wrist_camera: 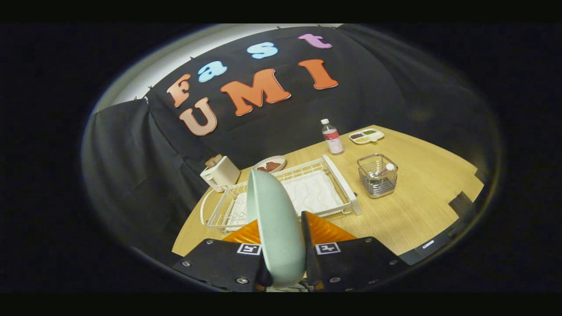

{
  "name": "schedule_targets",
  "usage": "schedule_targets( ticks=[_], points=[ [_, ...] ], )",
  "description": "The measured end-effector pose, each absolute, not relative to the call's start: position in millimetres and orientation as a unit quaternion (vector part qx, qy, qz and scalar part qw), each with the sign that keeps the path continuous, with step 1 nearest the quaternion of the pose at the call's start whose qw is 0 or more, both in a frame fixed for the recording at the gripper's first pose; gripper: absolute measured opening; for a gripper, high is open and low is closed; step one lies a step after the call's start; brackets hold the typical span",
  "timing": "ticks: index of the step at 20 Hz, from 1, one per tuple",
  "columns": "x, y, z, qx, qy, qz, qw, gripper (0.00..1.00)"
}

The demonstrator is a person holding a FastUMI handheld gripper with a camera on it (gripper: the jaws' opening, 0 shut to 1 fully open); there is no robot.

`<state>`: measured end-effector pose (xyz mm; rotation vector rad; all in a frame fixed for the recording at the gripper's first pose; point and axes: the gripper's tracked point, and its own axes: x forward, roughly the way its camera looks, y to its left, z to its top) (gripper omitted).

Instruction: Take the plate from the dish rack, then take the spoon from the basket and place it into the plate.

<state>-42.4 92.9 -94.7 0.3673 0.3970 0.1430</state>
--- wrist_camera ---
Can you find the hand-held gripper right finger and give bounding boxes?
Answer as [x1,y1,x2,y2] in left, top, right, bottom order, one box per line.
[301,211,411,292]

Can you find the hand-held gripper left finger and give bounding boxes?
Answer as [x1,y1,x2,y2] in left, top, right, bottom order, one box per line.
[172,219,273,292]

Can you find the pale green plate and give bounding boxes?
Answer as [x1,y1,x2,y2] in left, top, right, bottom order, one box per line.
[246,169,307,289]

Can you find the white wire dish rack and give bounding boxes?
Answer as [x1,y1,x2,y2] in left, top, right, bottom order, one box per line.
[200,154,362,233]

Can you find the metal wire basket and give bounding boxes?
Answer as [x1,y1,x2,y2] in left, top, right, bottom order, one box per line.
[357,153,399,199]

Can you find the small beige plate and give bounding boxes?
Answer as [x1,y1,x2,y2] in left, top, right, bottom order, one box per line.
[252,156,287,173]

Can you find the white toaster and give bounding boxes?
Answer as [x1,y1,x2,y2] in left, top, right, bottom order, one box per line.
[200,155,241,193]

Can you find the clear bottle with red label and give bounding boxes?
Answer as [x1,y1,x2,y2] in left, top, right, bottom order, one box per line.
[321,118,345,155]

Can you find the white divided snack tray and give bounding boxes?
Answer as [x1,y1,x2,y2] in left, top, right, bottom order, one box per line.
[349,128,385,145]

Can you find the black backdrop cloth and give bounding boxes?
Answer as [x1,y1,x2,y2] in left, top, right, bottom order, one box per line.
[81,25,501,262]

